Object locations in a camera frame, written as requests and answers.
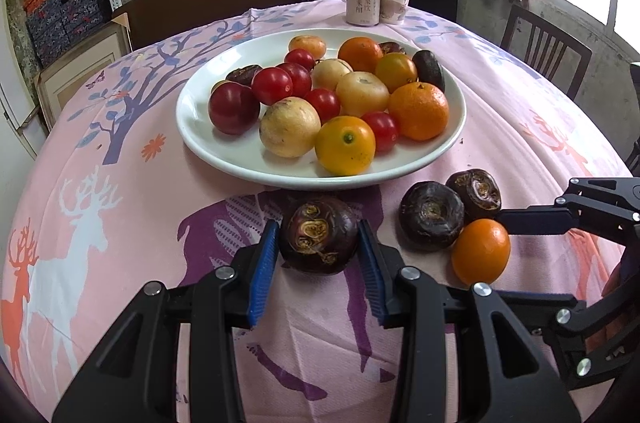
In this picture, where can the red cherry tomato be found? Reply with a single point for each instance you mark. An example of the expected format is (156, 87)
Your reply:
(385, 130)

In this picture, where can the small orange fruit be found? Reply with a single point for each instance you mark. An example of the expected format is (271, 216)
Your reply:
(481, 252)

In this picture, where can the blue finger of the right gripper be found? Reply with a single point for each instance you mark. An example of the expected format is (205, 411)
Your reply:
(536, 220)

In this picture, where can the blue patterned box stack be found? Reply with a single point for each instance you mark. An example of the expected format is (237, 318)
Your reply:
(55, 26)

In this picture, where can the dark wooden chair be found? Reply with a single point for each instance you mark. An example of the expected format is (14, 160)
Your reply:
(546, 47)

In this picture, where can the pink printed tablecloth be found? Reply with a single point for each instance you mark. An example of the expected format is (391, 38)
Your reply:
(116, 200)

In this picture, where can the white ceramic plate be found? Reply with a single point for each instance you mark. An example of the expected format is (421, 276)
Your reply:
(304, 64)

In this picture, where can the pink beverage can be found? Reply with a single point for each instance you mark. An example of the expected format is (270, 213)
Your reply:
(362, 12)

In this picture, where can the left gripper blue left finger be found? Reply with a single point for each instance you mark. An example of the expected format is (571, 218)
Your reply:
(264, 261)

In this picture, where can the framed picture on floor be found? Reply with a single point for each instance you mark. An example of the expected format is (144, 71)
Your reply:
(56, 84)

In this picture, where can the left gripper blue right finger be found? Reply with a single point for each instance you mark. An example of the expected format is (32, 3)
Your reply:
(373, 270)

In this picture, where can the pale yellow round fruit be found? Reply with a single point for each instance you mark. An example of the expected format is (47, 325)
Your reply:
(289, 127)

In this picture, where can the large orange mandarin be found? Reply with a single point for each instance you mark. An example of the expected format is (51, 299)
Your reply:
(421, 111)

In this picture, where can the dark water chestnut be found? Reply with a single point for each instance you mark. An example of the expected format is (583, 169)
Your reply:
(479, 193)
(431, 214)
(319, 236)

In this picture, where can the dark red tomato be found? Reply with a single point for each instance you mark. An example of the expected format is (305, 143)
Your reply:
(233, 108)

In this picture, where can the yellow orange tomato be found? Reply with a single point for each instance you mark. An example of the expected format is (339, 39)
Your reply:
(345, 146)

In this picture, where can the white paper cup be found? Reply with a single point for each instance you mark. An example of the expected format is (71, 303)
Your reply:
(393, 11)

